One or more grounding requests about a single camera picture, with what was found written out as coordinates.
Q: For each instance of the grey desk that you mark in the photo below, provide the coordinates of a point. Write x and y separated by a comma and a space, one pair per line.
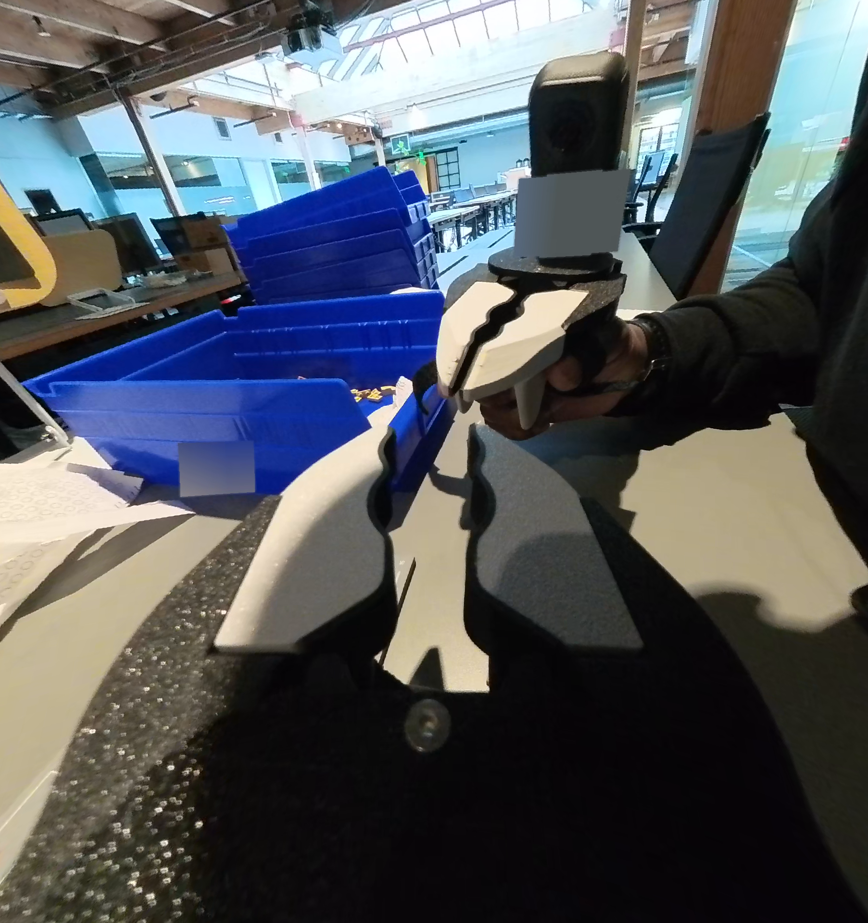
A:
693, 519

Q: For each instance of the stack of blue bins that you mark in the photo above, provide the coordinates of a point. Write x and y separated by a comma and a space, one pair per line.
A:
318, 238

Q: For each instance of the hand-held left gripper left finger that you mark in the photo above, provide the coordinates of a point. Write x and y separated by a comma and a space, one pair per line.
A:
311, 562

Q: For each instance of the person's right forearm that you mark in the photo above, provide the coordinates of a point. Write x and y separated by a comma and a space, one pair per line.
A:
729, 346

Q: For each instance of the black wrist watch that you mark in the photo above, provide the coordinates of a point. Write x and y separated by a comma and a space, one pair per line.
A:
654, 346

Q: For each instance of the pile of tan toy bricks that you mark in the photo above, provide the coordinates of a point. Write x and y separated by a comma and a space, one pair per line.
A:
372, 394

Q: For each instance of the white printed paper bag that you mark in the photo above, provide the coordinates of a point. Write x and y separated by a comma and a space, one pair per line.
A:
44, 497

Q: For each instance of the wooden pillar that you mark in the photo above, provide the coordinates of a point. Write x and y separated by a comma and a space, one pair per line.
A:
751, 58

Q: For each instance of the grey metal bar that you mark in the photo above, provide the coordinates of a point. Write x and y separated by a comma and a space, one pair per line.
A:
22, 393

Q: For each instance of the black office chair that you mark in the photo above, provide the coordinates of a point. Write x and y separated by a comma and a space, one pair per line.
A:
708, 209

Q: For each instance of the green exit sign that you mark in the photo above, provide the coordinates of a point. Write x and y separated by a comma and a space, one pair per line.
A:
403, 144

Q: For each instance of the ceiling projector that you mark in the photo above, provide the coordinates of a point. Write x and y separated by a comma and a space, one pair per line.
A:
307, 36

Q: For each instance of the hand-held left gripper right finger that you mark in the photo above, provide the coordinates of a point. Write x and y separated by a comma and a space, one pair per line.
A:
549, 577

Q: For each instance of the person's right hand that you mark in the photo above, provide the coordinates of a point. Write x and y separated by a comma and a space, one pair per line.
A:
495, 415

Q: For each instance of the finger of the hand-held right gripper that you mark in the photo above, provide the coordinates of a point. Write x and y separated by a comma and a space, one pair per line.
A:
462, 317
520, 346

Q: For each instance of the beige desk divider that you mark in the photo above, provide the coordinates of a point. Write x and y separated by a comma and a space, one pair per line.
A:
80, 267

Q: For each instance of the blue plastic bin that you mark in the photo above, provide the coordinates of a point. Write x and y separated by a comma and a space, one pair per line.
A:
188, 404

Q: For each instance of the black computer monitor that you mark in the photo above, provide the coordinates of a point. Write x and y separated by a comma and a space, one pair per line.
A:
127, 241
44, 202

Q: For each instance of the brown cardboard carton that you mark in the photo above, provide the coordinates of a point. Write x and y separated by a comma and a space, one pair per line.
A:
203, 245

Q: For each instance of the person's black jacket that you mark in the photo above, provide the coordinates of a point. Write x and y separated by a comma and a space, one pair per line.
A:
866, 360

